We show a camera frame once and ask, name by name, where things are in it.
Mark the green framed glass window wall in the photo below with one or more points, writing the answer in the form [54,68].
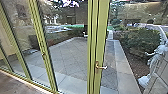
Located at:
[41,43]

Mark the dark green shrub bed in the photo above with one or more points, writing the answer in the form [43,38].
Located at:
[140,41]

